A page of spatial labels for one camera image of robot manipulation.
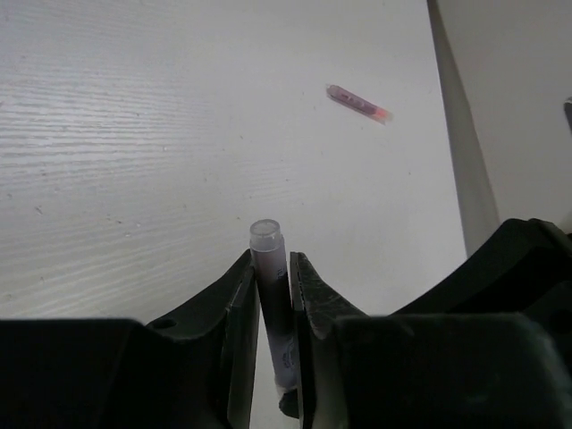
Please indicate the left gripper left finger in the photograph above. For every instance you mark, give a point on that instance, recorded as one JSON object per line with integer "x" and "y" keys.
{"x": 213, "y": 347}

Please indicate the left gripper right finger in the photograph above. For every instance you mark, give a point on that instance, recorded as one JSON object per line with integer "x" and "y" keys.
{"x": 316, "y": 309}

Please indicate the purple crayon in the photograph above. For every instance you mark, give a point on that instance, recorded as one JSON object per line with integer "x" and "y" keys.
{"x": 267, "y": 248}

